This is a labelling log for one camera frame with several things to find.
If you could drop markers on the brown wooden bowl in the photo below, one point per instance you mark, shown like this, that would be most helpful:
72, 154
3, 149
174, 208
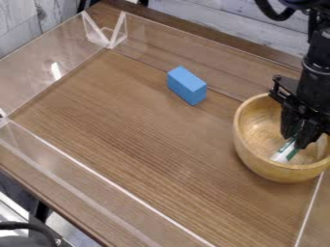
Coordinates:
259, 140

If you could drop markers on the blue rectangular block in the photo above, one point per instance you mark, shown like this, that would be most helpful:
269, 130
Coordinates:
186, 85

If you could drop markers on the black metal base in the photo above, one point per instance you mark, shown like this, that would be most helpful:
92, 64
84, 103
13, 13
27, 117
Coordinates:
30, 239

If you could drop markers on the green and white marker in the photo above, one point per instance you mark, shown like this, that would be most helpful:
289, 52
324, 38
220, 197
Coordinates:
287, 152

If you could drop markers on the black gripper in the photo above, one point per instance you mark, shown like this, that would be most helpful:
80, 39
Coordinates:
300, 116

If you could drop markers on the clear acrylic tray wall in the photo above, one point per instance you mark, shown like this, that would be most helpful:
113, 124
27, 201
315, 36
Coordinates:
137, 166

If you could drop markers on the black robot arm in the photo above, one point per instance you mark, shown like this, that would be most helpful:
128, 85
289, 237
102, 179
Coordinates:
305, 97

